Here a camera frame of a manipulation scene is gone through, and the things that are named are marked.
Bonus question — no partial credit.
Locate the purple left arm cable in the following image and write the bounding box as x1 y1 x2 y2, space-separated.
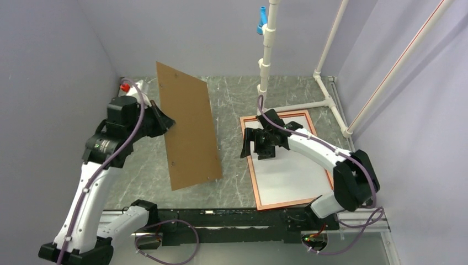
55 77 200 265

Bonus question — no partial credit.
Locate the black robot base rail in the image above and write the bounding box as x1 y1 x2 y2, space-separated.
138 207 339 246

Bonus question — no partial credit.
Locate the blue pipe fitting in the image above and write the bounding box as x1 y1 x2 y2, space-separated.
257 6 268 35

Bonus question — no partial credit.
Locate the brown cardboard backing board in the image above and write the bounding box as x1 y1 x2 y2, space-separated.
156 62 222 190

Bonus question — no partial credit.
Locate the white pole with red stripe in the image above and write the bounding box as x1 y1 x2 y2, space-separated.
342 0 454 137

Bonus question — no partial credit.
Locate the white PVC pipe stand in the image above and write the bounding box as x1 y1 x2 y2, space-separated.
254 1 349 136

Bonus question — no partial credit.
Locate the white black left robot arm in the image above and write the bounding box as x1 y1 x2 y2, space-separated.
38 96 175 264

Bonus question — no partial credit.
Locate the red picture frame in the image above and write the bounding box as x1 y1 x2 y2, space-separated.
239 109 335 212

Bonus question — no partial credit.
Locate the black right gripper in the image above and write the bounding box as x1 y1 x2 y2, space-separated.
241 128 275 160

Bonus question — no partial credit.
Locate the printed photo sheet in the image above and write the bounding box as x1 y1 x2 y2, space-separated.
243 114 332 208

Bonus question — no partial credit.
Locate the aluminium extrusion frame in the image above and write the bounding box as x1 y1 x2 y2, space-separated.
87 78 401 265

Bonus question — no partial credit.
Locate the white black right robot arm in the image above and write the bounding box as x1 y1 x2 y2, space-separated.
240 109 380 229

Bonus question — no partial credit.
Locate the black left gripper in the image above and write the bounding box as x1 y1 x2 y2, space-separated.
127 100 176 142

